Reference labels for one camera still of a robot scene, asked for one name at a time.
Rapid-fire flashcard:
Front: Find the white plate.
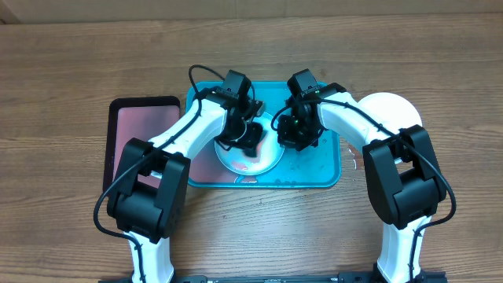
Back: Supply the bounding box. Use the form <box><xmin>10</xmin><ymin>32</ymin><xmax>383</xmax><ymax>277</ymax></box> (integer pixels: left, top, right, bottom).
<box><xmin>358</xmin><ymin>92</ymin><xmax>423</xmax><ymax>131</ymax></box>

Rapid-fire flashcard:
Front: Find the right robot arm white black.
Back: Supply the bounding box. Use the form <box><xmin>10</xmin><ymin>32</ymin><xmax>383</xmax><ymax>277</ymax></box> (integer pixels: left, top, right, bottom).
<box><xmin>271</xmin><ymin>86</ymin><xmax>449</xmax><ymax>282</ymax></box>

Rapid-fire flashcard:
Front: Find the pink and green sponge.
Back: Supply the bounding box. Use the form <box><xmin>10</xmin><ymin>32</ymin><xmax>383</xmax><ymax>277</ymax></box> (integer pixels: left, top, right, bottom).
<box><xmin>243</xmin><ymin>145</ymin><xmax>260</xmax><ymax>159</ymax></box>

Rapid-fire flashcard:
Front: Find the teal plastic tray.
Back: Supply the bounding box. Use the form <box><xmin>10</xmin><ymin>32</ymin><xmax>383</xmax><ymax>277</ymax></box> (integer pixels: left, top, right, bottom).
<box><xmin>189</xmin><ymin>81</ymin><xmax>342</xmax><ymax>189</ymax></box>

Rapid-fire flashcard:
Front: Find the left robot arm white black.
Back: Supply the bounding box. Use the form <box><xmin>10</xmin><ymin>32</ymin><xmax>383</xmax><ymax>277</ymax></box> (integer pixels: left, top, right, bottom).
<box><xmin>96</xmin><ymin>88</ymin><xmax>263</xmax><ymax>282</ymax></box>

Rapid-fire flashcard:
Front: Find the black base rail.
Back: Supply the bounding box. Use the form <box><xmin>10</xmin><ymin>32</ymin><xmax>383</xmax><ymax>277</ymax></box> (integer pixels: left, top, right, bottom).
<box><xmin>98</xmin><ymin>271</ymin><xmax>448</xmax><ymax>283</ymax></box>

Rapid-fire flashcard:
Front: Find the light blue plate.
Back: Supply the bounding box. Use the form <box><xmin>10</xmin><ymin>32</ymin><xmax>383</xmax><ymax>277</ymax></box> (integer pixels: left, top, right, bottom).
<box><xmin>215</xmin><ymin>112</ymin><xmax>285</xmax><ymax>175</ymax></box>

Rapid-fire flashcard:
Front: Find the black tray with pink water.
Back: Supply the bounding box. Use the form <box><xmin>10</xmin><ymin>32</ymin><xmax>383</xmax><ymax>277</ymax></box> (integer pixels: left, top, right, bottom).
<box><xmin>103</xmin><ymin>96</ymin><xmax>181</xmax><ymax>189</ymax></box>

